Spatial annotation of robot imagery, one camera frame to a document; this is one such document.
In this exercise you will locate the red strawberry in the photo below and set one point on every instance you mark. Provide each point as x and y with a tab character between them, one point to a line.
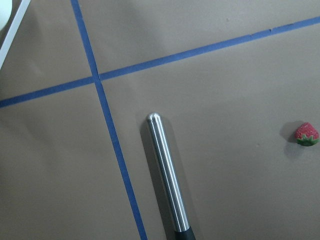
306	135

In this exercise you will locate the white cup on rack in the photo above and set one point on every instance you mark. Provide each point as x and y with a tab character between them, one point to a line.
5	12

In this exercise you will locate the metal muddler tool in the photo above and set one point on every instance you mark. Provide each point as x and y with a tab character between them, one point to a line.
180	220

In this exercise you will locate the wire cup rack wooden handle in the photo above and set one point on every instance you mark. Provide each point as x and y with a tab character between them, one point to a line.
8	33

